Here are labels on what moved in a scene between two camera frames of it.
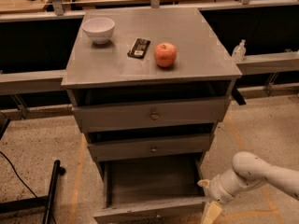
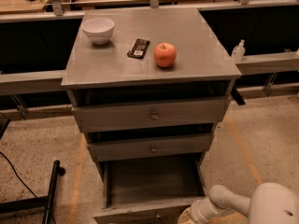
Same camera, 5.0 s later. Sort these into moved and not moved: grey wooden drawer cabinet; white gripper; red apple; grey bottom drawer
Moved: white gripper
Not moved: red apple; grey bottom drawer; grey wooden drawer cabinet
